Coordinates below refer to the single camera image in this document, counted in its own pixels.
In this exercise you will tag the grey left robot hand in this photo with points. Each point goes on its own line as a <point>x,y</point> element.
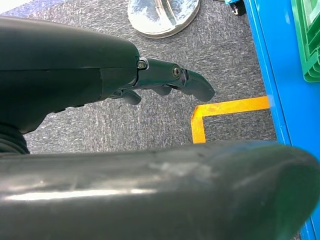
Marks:
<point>62,66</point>

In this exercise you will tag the blue metal shelf rack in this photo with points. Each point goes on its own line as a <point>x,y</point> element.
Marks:
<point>295,109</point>

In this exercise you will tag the chrome dome barrier base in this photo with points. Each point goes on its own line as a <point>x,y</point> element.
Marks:
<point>162,20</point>

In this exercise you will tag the green plastic crate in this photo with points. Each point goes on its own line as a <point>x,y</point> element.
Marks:
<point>312,49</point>

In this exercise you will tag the yellow floor tape frame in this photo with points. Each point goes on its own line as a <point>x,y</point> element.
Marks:
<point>225,107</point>

